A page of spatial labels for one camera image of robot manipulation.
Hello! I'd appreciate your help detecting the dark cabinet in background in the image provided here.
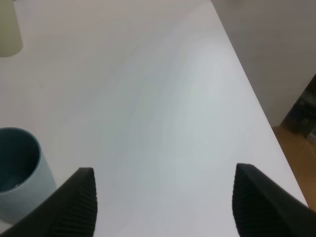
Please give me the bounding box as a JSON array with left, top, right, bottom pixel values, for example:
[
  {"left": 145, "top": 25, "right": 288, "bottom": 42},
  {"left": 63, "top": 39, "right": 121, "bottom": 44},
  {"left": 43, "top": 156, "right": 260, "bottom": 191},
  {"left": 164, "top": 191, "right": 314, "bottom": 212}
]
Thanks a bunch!
[{"left": 282, "top": 76, "right": 316, "bottom": 142}]

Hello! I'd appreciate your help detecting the blue-grey plastic cup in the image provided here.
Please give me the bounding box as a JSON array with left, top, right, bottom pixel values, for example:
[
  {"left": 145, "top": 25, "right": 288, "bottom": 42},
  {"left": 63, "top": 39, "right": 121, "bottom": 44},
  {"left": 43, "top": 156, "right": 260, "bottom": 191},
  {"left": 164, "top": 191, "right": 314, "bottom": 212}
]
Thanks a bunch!
[{"left": 0, "top": 127, "right": 57, "bottom": 225}]

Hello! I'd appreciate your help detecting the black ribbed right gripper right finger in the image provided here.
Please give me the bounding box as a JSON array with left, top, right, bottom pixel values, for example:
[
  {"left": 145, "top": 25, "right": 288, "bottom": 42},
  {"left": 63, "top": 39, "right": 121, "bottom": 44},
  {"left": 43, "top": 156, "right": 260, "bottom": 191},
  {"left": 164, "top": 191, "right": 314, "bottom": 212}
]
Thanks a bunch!
[{"left": 232, "top": 163, "right": 316, "bottom": 237}]

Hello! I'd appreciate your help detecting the pale yellow-green plastic cup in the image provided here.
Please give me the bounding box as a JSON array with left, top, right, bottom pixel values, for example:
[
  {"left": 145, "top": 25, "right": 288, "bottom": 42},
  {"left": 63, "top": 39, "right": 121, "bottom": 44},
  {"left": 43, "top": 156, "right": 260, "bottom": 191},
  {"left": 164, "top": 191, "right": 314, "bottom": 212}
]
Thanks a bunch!
[{"left": 0, "top": 0, "right": 23, "bottom": 57}]

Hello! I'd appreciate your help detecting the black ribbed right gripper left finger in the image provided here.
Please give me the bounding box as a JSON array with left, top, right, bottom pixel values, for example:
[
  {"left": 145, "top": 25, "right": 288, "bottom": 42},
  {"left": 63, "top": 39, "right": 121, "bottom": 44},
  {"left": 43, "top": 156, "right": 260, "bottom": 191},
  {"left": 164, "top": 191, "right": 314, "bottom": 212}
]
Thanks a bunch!
[{"left": 1, "top": 167, "right": 98, "bottom": 237}]

